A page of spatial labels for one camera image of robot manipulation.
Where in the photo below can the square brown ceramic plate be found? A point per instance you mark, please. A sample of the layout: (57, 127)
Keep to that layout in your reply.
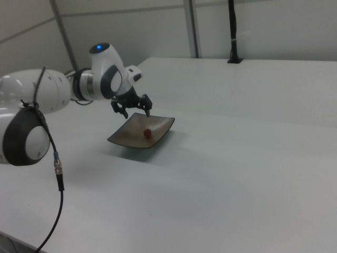
(137, 131)

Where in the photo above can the small red ball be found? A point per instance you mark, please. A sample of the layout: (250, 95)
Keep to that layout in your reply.
(147, 133)

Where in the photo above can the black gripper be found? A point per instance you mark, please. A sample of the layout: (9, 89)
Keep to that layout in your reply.
(128, 99)

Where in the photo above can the black pole with base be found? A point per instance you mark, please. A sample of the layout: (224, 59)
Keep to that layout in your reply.
(233, 31)

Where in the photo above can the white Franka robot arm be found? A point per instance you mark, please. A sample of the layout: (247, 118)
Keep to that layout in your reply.
(52, 87)

